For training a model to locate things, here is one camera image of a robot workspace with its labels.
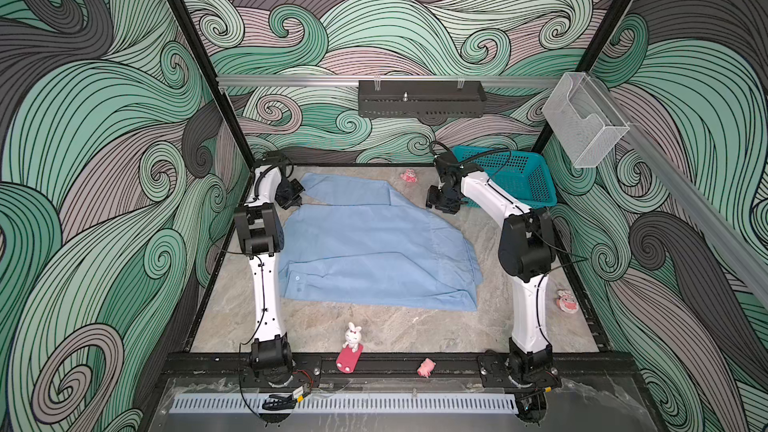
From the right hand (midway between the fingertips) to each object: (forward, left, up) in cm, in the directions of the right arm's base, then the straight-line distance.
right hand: (434, 205), depth 98 cm
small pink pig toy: (-47, +6, -5) cm, 47 cm away
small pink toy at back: (+18, +7, -5) cm, 20 cm away
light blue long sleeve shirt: (-8, +25, -9) cm, 28 cm away
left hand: (+7, +47, -5) cm, 48 cm away
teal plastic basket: (+20, -37, -6) cm, 43 cm away
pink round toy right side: (-30, -34, -4) cm, 46 cm away
